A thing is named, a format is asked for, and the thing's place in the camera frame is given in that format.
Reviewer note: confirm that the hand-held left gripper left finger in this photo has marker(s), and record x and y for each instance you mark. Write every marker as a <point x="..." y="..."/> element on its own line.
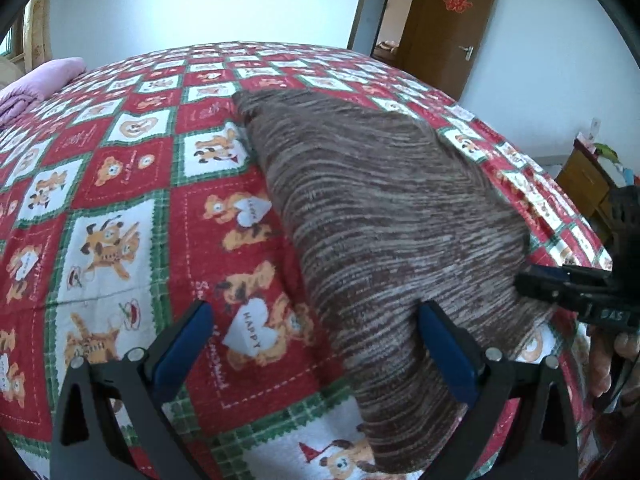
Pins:
<point x="190" y="340"/>

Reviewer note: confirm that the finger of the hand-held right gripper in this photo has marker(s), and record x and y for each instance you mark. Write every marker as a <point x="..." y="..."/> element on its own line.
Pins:
<point x="555" y="285"/>

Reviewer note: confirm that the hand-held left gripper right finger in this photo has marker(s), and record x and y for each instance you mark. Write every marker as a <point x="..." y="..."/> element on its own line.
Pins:
<point x="445" y="350"/>

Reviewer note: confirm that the brown knitted sweater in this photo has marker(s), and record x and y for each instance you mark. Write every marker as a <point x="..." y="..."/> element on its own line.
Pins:
<point x="380" y="210"/>

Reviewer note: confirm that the person's right hand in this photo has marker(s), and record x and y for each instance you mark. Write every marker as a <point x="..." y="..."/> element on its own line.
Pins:
<point x="602" y="360"/>

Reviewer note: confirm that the wooden nightstand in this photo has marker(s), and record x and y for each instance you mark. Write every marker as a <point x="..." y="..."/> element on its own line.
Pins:
<point x="582" y="180"/>

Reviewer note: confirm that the red checked printed blanket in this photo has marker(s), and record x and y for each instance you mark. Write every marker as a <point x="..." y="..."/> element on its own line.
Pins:
<point x="125" y="185"/>

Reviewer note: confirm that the brown wooden door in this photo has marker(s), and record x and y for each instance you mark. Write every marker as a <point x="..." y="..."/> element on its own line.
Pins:
<point x="450" y="50"/>

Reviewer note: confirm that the pink folded quilt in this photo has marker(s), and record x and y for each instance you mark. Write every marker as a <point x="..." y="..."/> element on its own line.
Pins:
<point x="35" y="85"/>

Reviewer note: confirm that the beige curtain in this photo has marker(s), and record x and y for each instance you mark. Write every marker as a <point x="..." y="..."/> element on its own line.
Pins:
<point x="40" y="35"/>

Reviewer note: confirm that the white wall socket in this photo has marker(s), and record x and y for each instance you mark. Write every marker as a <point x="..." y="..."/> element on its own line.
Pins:
<point x="595" y="125"/>

